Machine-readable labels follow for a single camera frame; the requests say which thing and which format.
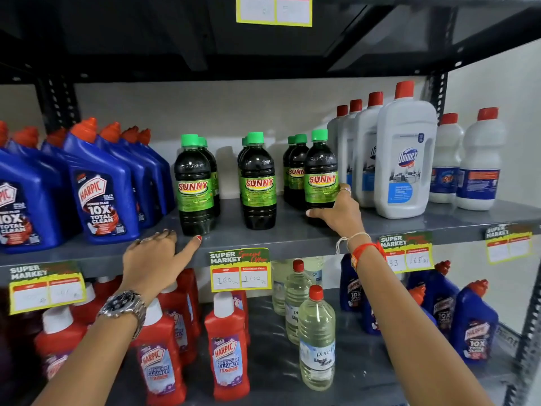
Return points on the large white bottle red cap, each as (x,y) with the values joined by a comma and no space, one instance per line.
(351,139)
(334,131)
(367,164)
(405,164)

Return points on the small white bottle blue label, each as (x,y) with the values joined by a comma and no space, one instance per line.
(479,173)
(446,164)

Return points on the person's right forearm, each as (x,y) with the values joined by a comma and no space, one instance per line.
(405,325)

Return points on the grey shelf label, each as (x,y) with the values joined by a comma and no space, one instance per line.
(507,339)

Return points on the black metal shelving rack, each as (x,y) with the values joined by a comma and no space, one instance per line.
(274,234)

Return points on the person's left forearm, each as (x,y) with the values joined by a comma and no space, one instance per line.
(88,363)

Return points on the row of blue cleaner bottles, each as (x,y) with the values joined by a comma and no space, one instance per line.
(101,198)

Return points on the person's left thumb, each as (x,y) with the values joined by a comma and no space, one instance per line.
(188,251)

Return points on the silver wristwatch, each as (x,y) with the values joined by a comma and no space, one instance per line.
(122,306)

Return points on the person's right thumb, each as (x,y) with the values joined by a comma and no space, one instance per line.
(319,213)

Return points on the red wristband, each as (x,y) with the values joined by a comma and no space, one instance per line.
(365,251)

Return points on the person's left hand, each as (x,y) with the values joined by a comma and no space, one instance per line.
(143,266)

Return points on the person's right hand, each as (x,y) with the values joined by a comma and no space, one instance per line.
(344,217)

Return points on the dark liquid bottle green cap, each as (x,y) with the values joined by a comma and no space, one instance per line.
(321,164)

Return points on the blue toilet cleaner bottle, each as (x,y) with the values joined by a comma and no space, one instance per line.
(348,291)
(371,321)
(473,329)
(420,298)
(441,304)

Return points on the yellow green price tag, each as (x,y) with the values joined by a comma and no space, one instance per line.
(46,287)
(509,245)
(274,10)
(239,270)
(405,251)

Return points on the group of red cleaner bottles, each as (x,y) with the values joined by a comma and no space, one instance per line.
(228,346)

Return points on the row of dark green-capped bottles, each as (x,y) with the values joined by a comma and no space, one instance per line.
(194,185)

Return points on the clear liquid bottle red cap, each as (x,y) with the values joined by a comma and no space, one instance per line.
(296,300)
(279,291)
(315,268)
(317,346)

